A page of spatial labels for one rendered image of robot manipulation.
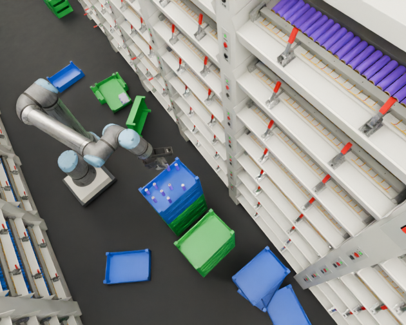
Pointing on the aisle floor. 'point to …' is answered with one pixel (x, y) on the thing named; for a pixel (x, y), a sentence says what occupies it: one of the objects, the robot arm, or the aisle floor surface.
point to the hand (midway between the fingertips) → (167, 164)
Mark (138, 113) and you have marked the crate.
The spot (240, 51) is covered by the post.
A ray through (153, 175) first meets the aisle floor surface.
